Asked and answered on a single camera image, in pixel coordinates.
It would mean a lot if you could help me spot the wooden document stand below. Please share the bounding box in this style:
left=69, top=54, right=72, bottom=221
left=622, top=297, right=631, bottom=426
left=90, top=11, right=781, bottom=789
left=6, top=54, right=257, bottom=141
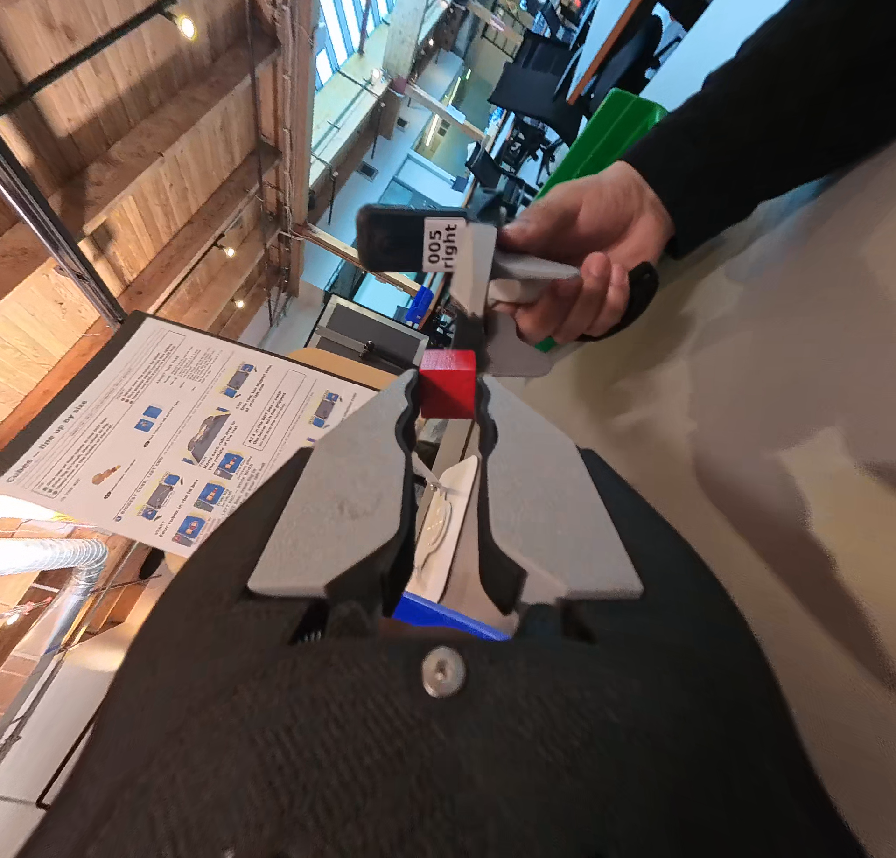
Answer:
left=0, top=311, right=483, bottom=605

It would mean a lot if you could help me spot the small red cube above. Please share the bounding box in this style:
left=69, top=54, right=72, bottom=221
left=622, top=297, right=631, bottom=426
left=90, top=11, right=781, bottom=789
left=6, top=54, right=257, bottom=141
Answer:
left=419, top=350, right=477, bottom=420

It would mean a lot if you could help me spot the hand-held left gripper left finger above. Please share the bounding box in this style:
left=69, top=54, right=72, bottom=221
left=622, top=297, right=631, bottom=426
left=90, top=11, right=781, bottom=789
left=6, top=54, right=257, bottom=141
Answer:
left=247, top=371, right=421, bottom=615

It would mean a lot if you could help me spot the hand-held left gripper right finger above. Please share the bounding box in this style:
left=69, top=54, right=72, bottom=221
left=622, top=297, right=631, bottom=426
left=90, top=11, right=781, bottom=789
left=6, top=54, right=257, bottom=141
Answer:
left=476, top=377, right=644, bottom=613

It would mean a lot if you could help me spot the green plastic bin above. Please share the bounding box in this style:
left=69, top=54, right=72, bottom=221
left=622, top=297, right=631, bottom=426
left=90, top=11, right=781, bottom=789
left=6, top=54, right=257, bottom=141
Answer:
left=535, top=88, right=669, bottom=353

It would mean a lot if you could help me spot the silver ventilation duct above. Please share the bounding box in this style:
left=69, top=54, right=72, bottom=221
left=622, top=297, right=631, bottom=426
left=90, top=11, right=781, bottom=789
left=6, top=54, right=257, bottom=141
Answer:
left=0, top=536, right=111, bottom=663

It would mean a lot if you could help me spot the black office chair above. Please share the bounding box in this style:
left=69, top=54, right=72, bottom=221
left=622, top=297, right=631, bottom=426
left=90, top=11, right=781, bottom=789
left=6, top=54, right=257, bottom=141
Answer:
left=488, top=28, right=592, bottom=146

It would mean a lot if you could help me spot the person's right hand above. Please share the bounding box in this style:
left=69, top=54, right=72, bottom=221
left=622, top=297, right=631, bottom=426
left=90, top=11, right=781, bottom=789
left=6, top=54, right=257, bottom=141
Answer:
left=499, top=160, right=676, bottom=346

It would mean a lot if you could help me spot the printed instruction sheet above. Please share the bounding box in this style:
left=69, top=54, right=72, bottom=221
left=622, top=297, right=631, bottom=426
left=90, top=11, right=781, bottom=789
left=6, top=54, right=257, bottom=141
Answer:
left=0, top=312, right=385, bottom=559

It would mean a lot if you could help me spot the grey framed panel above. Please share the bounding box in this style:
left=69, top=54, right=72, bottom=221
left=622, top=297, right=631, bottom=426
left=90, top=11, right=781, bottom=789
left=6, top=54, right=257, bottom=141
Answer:
left=308, top=297, right=429, bottom=376

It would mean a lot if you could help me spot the person's right forearm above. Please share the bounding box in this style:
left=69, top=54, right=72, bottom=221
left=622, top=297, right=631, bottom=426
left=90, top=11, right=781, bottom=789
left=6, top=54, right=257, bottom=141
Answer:
left=622, top=0, right=896, bottom=260

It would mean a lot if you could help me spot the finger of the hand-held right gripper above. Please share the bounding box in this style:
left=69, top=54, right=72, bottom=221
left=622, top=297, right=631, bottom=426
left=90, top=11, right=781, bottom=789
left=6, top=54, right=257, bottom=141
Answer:
left=483, top=307, right=562, bottom=378
left=448, top=223, right=500, bottom=321

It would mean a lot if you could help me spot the grey desk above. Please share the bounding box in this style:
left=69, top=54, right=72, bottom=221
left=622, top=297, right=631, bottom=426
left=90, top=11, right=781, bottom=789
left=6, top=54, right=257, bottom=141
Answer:
left=448, top=123, right=896, bottom=858

